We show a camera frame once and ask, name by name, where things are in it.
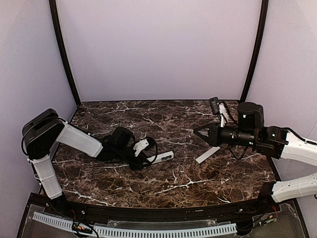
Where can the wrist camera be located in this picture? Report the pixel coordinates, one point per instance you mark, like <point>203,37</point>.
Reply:
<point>214,105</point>
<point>147,143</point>

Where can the black right frame post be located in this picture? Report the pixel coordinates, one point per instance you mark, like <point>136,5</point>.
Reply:
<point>256,50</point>

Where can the white cable duct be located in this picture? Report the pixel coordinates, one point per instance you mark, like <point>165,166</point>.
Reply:
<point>125,229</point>

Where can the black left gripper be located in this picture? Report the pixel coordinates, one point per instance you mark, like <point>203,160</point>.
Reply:
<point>139,161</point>

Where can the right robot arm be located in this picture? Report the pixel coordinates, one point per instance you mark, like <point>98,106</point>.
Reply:
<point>275,142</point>

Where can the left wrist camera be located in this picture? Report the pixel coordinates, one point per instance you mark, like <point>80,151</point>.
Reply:
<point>147,143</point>

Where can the black front rail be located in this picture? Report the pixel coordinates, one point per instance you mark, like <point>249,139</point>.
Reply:
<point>239,211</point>

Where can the white remote control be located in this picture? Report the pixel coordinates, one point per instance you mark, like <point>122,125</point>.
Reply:
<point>161,157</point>

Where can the black left frame post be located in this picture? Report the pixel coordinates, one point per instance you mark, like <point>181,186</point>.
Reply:
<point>62,51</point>

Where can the white battery cover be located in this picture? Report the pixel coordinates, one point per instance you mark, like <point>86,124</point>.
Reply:
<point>207,154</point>

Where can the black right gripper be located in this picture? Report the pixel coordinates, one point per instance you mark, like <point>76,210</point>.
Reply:
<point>215,135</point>

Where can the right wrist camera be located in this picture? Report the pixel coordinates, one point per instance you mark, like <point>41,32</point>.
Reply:
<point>214,105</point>

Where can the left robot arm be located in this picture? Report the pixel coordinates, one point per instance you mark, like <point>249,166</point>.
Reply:
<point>48,134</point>

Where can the black frame post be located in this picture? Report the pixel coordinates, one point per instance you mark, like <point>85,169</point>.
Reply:
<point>62,51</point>
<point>256,50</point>

